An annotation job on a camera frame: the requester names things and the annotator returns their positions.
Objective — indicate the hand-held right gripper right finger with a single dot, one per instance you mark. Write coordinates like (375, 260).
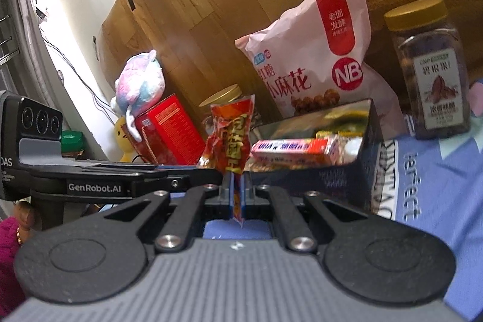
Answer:
(246, 193)

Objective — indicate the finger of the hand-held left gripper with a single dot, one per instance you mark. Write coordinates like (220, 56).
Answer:
(196, 176)

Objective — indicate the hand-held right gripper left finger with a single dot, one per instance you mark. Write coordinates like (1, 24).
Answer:
(227, 193)

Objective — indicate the red snack packet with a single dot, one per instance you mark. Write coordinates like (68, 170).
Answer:
(228, 133)

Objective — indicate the dark mirrored storage box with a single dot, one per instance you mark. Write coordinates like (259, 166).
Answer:
(339, 178)

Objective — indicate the person's left forearm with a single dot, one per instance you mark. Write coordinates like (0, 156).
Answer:
(9, 269)

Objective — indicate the person's left hand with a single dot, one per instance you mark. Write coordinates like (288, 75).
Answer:
(25, 220)

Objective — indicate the green packet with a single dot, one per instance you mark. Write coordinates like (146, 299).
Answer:
(73, 143)

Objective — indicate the red cardboard box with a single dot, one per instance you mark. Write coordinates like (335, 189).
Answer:
(169, 133)

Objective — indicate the pink and white candy pack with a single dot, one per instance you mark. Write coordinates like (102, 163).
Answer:
(298, 150)

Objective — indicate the yellow plush toy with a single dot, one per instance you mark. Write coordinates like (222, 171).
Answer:
(123, 141)

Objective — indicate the small gold-lid peanut jar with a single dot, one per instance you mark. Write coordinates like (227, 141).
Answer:
(226, 95)

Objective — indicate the pink and blue plush toy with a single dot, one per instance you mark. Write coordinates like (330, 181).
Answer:
(141, 84)

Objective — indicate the wooden board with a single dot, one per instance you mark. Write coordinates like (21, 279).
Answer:
(196, 24)

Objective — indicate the pink snack bag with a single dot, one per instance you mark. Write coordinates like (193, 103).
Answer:
(320, 54)

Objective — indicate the blue printed blanket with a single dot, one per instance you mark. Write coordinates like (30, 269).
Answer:
(434, 186)

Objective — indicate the large gold-lid nut jar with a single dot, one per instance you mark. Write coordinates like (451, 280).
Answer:
(434, 80)

